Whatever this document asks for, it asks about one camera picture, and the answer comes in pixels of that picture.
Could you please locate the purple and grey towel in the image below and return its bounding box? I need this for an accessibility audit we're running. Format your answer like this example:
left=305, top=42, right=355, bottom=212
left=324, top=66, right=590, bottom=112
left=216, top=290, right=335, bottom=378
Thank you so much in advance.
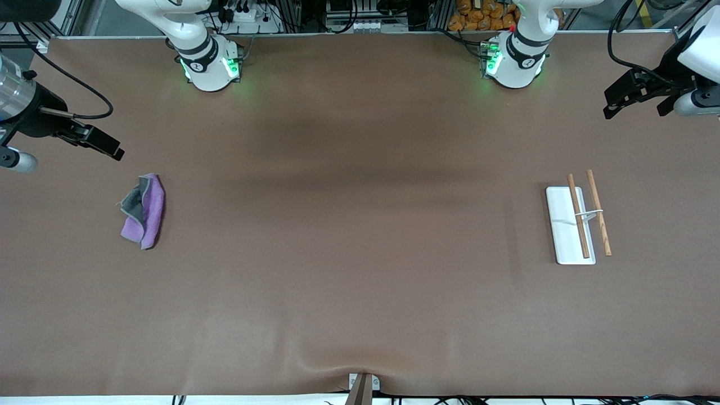
left=120, top=173, right=166, bottom=250

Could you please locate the white rectangular tray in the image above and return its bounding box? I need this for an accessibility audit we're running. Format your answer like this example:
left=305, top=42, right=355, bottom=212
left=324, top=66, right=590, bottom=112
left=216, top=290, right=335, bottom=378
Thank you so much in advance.
left=546, top=169, right=613, bottom=266

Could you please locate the pile of orange items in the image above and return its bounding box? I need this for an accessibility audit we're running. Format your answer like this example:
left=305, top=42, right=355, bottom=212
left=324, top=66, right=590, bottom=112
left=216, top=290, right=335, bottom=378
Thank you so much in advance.
left=448, top=0, right=521, bottom=32

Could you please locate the white power strip with plugs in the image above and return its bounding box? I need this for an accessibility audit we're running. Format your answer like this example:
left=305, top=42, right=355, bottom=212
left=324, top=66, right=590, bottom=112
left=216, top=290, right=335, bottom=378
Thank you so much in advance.
left=217, top=0, right=282, bottom=34

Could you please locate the brown table cover mat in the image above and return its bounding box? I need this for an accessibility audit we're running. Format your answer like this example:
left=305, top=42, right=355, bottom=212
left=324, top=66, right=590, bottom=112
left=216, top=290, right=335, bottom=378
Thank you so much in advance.
left=0, top=31, right=720, bottom=397

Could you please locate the brown wooden strip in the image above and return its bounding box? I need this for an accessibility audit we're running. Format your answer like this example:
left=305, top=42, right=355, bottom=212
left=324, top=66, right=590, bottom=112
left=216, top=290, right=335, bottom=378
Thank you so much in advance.
left=344, top=373, right=374, bottom=405

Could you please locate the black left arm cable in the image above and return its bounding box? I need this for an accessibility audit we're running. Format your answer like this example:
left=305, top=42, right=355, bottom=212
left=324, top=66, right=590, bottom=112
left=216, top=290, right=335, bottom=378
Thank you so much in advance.
left=607, top=0, right=694, bottom=86

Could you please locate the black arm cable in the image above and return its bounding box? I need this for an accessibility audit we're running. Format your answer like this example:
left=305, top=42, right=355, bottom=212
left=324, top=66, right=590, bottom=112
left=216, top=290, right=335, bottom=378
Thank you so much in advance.
left=12, top=21, right=114, bottom=120
left=607, top=0, right=694, bottom=86

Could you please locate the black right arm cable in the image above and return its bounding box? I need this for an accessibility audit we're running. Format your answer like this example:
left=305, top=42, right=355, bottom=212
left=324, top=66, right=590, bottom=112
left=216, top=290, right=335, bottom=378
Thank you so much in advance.
left=12, top=21, right=114, bottom=120

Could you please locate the aluminium frame post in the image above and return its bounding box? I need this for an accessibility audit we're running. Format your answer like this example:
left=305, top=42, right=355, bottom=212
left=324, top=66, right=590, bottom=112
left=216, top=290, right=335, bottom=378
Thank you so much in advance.
left=51, top=0, right=85, bottom=37
left=429, top=0, right=452, bottom=30
left=283, top=0, right=308, bottom=32

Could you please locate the small metal bracket plate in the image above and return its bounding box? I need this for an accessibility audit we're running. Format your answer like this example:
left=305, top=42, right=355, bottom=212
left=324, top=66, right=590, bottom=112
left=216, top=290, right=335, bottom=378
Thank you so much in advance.
left=348, top=373, right=381, bottom=392

